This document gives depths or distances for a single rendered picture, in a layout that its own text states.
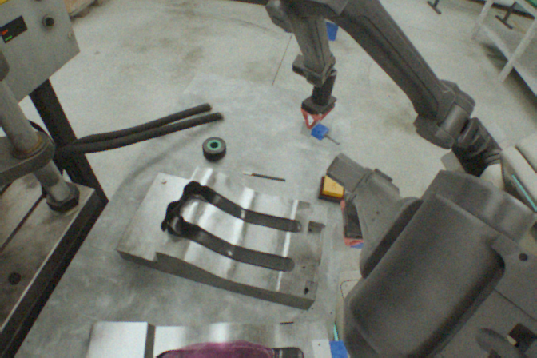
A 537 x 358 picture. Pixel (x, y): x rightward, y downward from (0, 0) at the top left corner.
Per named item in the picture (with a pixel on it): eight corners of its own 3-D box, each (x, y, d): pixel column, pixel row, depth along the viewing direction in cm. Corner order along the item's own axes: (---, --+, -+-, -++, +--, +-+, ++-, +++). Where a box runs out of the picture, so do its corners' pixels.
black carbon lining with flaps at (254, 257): (301, 224, 81) (308, 204, 74) (291, 280, 70) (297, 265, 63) (179, 193, 84) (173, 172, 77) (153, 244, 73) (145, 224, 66)
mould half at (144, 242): (320, 223, 90) (332, 197, 80) (308, 311, 72) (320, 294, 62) (162, 184, 94) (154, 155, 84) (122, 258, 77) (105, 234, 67)
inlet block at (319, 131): (341, 146, 98) (345, 133, 94) (332, 153, 95) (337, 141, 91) (309, 126, 103) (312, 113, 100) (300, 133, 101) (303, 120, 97)
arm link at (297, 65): (315, 83, 76) (332, 54, 76) (279, 65, 81) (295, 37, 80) (324, 97, 87) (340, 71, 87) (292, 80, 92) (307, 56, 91)
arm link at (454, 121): (468, 153, 57) (481, 129, 56) (451, 130, 51) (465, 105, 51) (431, 138, 64) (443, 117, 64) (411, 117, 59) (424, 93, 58)
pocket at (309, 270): (317, 268, 75) (320, 261, 72) (315, 288, 71) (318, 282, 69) (300, 264, 75) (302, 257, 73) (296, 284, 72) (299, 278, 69)
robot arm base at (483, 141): (508, 157, 56) (477, 118, 64) (499, 141, 52) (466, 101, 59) (471, 180, 60) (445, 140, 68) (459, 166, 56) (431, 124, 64)
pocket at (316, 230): (322, 231, 82) (325, 224, 79) (320, 248, 79) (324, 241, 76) (306, 227, 82) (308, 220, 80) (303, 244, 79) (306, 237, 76)
